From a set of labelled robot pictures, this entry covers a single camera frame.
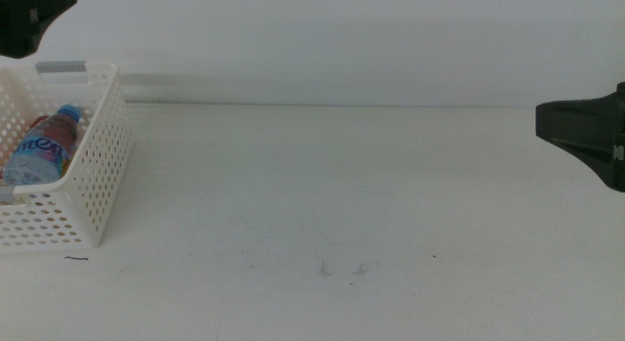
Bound red soda can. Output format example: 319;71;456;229
28;113;83;154

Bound clear water bottle blue cap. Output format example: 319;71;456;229
1;104;84;188

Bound white perforated plastic basket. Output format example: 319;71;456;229
0;61;135;250

